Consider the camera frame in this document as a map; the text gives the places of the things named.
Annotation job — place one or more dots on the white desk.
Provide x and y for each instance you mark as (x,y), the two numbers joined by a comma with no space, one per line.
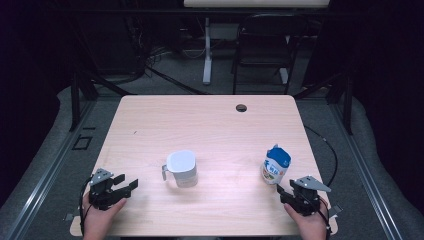
(207,50)

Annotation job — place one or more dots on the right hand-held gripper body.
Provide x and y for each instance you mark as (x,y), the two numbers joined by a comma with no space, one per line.
(306,198)

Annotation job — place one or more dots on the black square floor frame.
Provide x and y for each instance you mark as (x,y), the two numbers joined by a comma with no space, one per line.
(74,142)

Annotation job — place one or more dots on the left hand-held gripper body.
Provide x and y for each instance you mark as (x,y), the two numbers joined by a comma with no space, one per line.
(101,195)

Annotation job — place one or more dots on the black metal stand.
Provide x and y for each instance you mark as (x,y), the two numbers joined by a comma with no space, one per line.
(348,106)
(76,100)

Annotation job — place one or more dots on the person's right hand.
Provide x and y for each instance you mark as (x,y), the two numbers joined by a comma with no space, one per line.
(311,225)

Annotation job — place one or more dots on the clear pitcher with white lid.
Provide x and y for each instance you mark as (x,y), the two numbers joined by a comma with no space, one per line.
(181,168)

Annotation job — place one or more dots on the grey floor rail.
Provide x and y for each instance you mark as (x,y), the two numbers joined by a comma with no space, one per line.
(50,173)
(363,170)

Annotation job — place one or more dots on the black folding chair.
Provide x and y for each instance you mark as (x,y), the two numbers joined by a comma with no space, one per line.
(263,43)

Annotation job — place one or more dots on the grey metal clip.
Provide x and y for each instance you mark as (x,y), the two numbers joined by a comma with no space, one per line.
(335,210)
(69,217)

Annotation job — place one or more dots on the blue and white milk carton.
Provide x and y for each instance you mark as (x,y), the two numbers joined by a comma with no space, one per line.
(276,165)

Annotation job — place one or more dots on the person's left hand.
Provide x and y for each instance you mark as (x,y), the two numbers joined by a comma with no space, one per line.
(98,220)

